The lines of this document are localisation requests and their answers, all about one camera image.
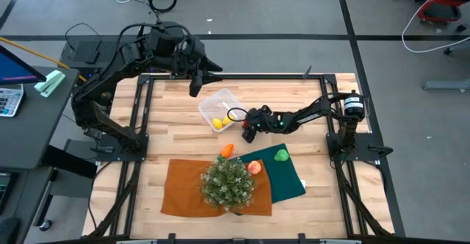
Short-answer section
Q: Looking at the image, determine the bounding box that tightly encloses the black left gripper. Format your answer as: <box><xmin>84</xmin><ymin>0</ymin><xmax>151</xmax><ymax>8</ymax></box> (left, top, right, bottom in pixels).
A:
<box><xmin>172</xmin><ymin>37</ymin><xmax>224</xmax><ymax>85</ymax></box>

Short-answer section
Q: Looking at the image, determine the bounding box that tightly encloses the green toy pear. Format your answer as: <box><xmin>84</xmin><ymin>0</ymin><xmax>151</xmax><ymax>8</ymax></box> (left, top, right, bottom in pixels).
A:
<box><xmin>273</xmin><ymin>148</ymin><xmax>290</xmax><ymax>162</ymax></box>

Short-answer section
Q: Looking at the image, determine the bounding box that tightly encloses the pink orange toy peach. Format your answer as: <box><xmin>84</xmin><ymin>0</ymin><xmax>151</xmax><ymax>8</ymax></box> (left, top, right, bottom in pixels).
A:
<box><xmin>247</xmin><ymin>160</ymin><xmax>262</xmax><ymax>176</ymax></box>

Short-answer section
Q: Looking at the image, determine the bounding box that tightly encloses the clear plastic tupperware container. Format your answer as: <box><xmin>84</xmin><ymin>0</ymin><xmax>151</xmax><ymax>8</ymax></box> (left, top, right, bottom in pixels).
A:
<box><xmin>197</xmin><ymin>87</ymin><xmax>247</xmax><ymax>133</ymax></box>

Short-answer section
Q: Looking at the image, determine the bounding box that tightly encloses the orange toy carrot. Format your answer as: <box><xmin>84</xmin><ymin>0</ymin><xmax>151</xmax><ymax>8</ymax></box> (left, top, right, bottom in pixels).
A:
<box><xmin>217</xmin><ymin>143</ymin><xmax>235</xmax><ymax>162</ymax></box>

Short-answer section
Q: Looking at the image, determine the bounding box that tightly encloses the dark green cloth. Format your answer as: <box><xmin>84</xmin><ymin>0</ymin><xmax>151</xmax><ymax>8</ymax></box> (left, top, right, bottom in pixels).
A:
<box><xmin>239</xmin><ymin>143</ymin><xmax>307</xmax><ymax>204</ymax></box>

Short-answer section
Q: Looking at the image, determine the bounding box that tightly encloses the artificial plant in black pot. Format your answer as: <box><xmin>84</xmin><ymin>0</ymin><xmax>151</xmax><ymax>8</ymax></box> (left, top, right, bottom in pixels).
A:
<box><xmin>200</xmin><ymin>157</ymin><xmax>257</xmax><ymax>215</ymax></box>

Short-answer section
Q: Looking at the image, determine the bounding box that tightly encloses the orange cloth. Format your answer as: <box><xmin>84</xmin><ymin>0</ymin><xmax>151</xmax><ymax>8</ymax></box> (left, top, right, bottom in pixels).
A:
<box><xmin>160</xmin><ymin>158</ymin><xmax>273</xmax><ymax>218</ymax></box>

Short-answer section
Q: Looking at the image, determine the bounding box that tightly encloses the black computer case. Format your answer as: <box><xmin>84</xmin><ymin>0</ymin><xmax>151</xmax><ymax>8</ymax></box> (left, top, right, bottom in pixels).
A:
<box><xmin>58</xmin><ymin>40</ymin><xmax>124</xmax><ymax>68</ymax></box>

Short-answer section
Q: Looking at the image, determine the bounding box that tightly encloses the mint green stapler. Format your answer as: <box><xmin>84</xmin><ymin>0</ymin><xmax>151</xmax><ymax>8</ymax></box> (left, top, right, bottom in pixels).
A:
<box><xmin>34</xmin><ymin>70</ymin><xmax>67</xmax><ymax>98</ymax></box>

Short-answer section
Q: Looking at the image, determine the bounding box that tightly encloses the grey metal stand leg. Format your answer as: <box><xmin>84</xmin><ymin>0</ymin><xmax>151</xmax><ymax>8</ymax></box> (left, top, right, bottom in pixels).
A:
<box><xmin>422</xmin><ymin>78</ymin><xmax>470</xmax><ymax>91</ymax></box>

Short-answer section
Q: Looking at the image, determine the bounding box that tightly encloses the black desk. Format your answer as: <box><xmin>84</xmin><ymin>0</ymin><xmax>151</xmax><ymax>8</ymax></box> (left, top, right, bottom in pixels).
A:
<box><xmin>0</xmin><ymin>66</ymin><xmax>80</xmax><ymax>171</ymax></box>

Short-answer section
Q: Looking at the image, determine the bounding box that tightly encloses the black computer monitor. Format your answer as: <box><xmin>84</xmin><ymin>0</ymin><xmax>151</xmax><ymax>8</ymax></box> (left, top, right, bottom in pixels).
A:
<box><xmin>0</xmin><ymin>45</ymin><xmax>48</xmax><ymax>87</ymax></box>

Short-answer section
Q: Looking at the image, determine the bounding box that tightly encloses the grey desk calculator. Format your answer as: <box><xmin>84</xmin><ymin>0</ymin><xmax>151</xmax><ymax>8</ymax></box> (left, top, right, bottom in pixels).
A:
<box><xmin>0</xmin><ymin>84</ymin><xmax>25</xmax><ymax>118</ymax></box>

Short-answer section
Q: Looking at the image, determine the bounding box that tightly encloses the black coiled cable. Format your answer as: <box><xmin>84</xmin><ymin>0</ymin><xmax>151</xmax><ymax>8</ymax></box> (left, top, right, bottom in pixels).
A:
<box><xmin>148</xmin><ymin>0</ymin><xmax>178</xmax><ymax>14</ymax></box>

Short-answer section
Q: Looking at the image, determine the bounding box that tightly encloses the long white cable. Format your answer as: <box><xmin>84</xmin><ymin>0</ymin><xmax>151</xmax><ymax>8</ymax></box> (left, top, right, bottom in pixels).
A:
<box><xmin>401</xmin><ymin>0</ymin><xmax>470</xmax><ymax>54</ymax></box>

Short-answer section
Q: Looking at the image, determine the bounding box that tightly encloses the yellow cable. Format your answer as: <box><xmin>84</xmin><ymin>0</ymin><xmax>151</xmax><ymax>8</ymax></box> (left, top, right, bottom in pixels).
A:
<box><xmin>0</xmin><ymin>36</ymin><xmax>88</xmax><ymax>82</ymax></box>

